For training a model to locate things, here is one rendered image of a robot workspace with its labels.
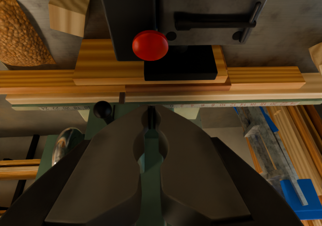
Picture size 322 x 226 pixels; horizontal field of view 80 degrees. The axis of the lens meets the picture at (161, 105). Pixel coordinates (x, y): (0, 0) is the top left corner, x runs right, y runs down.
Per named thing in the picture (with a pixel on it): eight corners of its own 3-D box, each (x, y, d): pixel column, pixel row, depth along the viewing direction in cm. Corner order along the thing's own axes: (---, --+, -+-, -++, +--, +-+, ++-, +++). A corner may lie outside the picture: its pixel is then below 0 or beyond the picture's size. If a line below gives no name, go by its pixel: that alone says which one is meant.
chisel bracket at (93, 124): (139, 93, 28) (138, 150, 24) (144, 131, 40) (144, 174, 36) (88, 94, 28) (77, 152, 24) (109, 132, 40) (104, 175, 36)
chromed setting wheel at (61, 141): (73, 117, 39) (58, 181, 33) (91, 139, 50) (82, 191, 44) (58, 117, 39) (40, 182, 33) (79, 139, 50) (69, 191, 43)
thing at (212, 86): (224, 61, 35) (232, 85, 32) (222, 66, 36) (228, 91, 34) (126, 62, 35) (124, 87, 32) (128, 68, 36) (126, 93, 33)
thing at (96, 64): (217, 37, 31) (228, 76, 26) (215, 44, 32) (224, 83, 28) (82, 38, 30) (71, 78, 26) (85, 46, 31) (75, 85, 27)
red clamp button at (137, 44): (168, 27, 15) (169, 35, 15) (167, 55, 18) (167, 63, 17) (130, 27, 15) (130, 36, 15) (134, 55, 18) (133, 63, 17)
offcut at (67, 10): (88, 19, 27) (83, 38, 25) (57, 10, 26) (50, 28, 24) (90, -4, 24) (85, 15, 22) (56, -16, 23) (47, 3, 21)
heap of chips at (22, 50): (10, -8, 24) (2, 5, 22) (56, 63, 34) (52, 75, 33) (-62, -8, 23) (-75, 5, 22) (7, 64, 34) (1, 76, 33)
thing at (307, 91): (320, 72, 39) (332, 93, 36) (313, 78, 41) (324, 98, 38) (14, 76, 37) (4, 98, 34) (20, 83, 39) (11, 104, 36)
